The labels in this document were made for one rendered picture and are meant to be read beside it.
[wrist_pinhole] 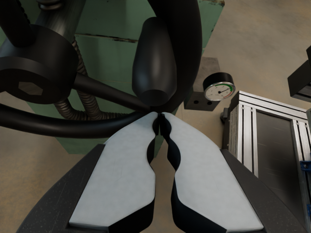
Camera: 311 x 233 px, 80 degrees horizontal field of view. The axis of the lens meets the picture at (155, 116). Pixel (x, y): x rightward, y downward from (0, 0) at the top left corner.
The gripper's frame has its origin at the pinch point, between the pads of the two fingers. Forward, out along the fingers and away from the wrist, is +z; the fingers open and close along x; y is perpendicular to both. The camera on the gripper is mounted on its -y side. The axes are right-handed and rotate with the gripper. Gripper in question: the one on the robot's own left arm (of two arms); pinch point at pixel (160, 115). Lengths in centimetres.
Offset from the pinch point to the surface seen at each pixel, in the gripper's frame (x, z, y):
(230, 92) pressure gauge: 15.9, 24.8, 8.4
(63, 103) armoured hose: -15.2, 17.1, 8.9
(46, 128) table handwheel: -15.0, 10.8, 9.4
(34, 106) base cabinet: -34, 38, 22
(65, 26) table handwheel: -9.5, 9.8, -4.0
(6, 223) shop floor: -56, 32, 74
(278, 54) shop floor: 105, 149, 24
